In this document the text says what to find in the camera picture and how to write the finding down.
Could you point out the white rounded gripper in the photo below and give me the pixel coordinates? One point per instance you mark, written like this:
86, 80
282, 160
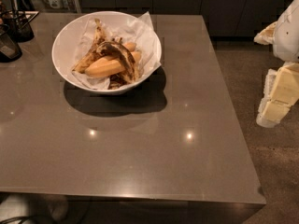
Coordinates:
288, 32

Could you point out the yellow peeled banana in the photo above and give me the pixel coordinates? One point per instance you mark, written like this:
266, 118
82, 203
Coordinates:
107, 66

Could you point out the brown spotted banana peel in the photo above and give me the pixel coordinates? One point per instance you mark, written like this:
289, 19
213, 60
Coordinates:
101, 47

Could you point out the white ceramic bowl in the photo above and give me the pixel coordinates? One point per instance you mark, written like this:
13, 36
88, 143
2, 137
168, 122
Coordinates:
75, 39

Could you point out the dark lower cabinets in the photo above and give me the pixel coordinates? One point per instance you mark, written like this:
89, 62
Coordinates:
224, 18

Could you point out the white crumpled paper liner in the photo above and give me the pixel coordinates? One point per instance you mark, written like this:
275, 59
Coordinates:
115, 51

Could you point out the dark container with label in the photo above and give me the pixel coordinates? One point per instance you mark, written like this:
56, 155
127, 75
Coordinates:
9, 49

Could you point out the black wire utensil holder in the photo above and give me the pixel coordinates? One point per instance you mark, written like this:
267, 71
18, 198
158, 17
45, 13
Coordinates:
19, 27

